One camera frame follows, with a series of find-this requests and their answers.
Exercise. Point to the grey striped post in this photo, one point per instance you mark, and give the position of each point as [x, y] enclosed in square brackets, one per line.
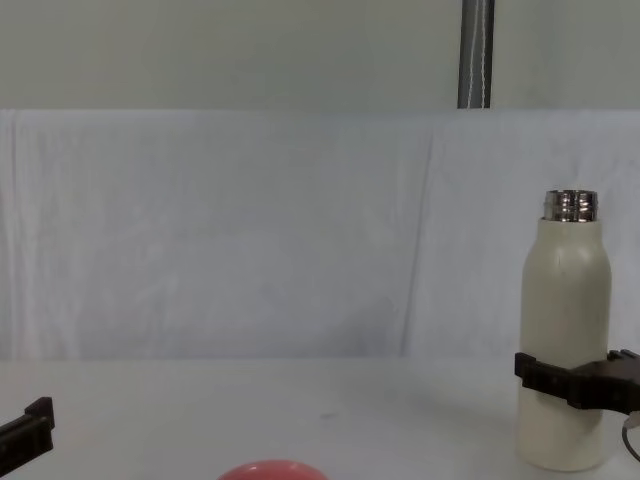
[475, 50]

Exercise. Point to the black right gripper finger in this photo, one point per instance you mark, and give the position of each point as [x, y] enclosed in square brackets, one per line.
[545, 380]
[627, 358]

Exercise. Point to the pink cup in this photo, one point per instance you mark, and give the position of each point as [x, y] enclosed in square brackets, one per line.
[272, 472]

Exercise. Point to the cream vacuum bottle steel neck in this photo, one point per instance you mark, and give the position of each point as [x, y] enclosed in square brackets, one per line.
[565, 290]

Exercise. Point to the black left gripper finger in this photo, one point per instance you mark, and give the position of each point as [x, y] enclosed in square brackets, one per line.
[39, 425]

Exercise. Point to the white table cloth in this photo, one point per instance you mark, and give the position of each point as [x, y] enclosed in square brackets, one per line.
[250, 410]

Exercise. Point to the pale plain curtain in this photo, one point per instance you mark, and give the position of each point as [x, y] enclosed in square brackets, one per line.
[565, 50]
[225, 50]

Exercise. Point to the wrinkled white backdrop cloth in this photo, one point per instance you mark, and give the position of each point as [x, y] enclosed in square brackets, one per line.
[250, 235]

